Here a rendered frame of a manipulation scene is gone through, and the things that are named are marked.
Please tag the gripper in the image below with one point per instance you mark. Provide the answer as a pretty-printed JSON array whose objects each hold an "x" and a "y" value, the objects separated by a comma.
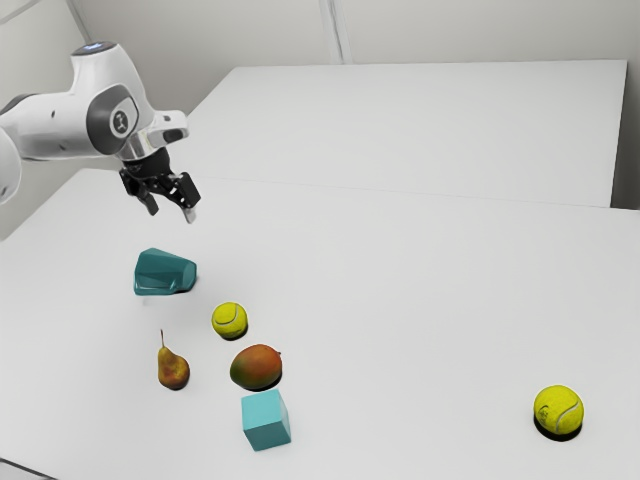
[{"x": 152, "y": 176}]

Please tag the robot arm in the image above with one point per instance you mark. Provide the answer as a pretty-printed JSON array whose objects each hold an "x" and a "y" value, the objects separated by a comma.
[{"x": 55, "y": 120}]

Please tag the teal faceted mug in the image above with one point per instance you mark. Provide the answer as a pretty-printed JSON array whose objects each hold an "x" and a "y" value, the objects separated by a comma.
[{"x": 162, "y": 274}]

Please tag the yellow tennis ball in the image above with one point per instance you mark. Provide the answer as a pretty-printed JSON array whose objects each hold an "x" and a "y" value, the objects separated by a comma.
[
  {"x": 229, "y": 320},
  {"x": 558, "y": 408}
]

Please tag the brown yellow pear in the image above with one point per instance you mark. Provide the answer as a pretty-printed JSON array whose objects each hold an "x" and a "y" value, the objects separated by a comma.
[{"x": 172, "y": 369}]

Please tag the red green mango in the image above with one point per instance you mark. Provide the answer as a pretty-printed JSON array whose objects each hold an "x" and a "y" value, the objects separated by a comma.
[{"x": 256, "y": 367}]

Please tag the teal cube block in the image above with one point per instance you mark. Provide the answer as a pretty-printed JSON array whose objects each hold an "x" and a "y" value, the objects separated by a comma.
[{"x": 265, "y": 419}]

